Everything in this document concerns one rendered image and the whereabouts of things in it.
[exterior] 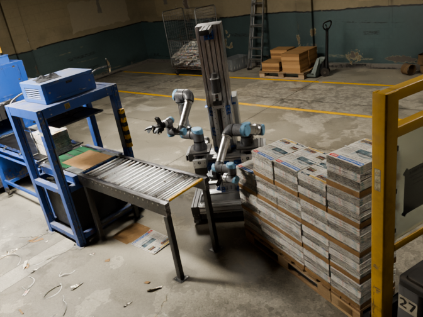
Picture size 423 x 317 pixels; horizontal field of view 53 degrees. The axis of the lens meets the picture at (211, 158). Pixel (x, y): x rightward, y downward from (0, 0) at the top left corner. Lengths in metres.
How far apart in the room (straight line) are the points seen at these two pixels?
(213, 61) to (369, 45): 6.27
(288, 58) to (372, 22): 1.87
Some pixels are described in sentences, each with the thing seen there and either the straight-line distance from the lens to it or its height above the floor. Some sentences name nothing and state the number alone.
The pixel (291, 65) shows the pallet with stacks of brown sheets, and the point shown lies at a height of 0.30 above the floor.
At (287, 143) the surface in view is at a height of 1.06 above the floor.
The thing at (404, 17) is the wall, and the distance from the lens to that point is 9.83.
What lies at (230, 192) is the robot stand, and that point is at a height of 0.22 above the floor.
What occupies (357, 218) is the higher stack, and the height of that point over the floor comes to 0.91.
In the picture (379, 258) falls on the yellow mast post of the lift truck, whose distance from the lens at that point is 2.65.
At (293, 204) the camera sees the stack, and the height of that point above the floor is 0.73.
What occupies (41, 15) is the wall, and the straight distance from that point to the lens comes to 12.78.
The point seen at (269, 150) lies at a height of 1.06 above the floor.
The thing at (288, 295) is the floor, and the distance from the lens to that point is 3.70.
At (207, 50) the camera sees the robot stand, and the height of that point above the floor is 1.79.
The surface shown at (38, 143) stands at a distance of 5.43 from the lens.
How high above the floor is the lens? 2.50
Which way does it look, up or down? 24 degrees down
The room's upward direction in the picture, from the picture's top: 9 degrees counter-clockwise
